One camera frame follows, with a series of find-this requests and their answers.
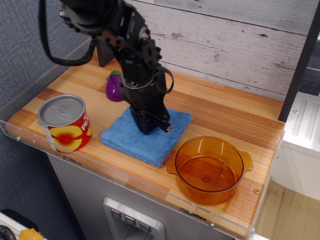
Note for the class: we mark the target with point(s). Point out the purple toy eggplant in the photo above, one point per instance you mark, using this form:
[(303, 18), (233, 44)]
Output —
[(112, 89)]

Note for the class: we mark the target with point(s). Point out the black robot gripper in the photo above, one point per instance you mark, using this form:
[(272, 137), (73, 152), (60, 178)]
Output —
[(144, 89)]

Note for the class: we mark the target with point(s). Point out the black vertical post right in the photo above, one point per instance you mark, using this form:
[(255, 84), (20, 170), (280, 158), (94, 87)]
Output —
[(303, 61)]

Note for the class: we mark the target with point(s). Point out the clear acrylic table guard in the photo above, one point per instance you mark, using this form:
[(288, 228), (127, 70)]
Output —
[(135, 175)]

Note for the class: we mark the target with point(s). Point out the grey dispenser button panel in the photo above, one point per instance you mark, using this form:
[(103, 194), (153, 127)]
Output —
[(126, 223)]

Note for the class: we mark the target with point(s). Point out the amber transparent crock pot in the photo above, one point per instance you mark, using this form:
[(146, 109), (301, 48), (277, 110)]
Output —
[(208, 169)]

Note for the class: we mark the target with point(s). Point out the black white object bottom left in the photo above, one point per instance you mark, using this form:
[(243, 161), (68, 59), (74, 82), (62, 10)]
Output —
[(16, 222)]

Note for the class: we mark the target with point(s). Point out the blue cloth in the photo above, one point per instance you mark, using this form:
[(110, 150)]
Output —
[(152, 148)]

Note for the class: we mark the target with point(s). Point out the yellow object bottom left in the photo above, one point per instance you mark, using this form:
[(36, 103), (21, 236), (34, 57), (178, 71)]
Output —
[(30, 234)]

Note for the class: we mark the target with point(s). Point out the silver toy fridge cabinet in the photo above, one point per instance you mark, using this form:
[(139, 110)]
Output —
[(86, 192)]

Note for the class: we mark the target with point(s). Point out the black vertical post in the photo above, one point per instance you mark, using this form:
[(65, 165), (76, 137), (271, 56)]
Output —
[(105, 53), (303, 61)]

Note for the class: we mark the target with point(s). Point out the black vertical post left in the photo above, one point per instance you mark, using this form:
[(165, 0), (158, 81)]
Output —
[(105, 53)]

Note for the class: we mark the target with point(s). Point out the red yellow peaches can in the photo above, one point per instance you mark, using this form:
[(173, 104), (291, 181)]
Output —
[(65, 122)]

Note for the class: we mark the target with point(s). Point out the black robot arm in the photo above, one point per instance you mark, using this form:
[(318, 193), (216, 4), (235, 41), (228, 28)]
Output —
[(119, 25)]

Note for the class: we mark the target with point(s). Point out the white plastic appliance right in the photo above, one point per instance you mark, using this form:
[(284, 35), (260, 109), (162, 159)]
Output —
[(297, 163)]

